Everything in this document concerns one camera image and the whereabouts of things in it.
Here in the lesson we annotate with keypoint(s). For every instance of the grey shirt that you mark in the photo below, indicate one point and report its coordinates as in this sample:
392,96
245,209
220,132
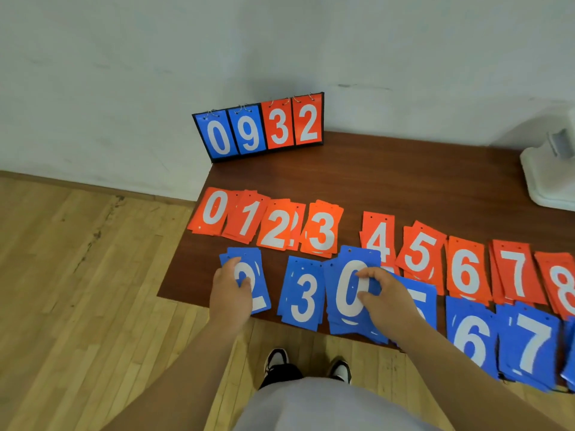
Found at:
328,408

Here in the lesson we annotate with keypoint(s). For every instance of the black flip scoreboard stand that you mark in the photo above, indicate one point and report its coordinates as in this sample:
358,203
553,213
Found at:
265,152

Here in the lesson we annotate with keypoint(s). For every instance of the stack of blue number cards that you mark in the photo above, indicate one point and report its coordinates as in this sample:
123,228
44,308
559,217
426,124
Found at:
471,336
530,345
569,354
302,296
258,287
426,298
348,291

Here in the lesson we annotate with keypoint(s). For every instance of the person's right thumb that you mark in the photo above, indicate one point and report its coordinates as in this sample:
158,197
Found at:
368,302

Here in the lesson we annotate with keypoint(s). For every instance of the person's right forearm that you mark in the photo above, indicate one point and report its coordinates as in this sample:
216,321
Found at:
467,386

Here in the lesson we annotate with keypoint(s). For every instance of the person's left forearm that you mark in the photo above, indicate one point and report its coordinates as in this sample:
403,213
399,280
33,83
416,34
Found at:
188,381

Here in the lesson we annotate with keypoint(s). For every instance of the orange card on scoreboard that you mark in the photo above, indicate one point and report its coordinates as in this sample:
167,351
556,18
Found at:
278,125
308,121

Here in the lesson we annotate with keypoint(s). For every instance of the person's left thumb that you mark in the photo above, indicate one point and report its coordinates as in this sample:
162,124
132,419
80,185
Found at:
246,286

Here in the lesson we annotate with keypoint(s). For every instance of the white plastic appliance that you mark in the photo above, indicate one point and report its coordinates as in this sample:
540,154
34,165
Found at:
550,175

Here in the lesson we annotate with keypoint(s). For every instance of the person's right hand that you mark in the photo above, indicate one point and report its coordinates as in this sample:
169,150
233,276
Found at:
395,305

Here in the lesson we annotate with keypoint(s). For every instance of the blue card on scoreboard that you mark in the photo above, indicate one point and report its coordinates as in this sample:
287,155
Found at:
218,136
248,130

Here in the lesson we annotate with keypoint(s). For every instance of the black and white shoe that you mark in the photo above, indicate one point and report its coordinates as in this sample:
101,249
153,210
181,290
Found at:
276,358
341,370

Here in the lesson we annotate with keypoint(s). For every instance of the black trousers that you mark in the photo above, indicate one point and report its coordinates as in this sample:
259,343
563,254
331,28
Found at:
283,377

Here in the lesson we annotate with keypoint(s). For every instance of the person's left hand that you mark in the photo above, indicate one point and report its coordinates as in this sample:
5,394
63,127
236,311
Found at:
229,300

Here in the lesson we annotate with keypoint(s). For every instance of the stack of orange number cards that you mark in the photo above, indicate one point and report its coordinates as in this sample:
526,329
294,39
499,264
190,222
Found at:
516,273
420,253
321,231
378,237
467,271
559,285
246,217
277,226
211,210

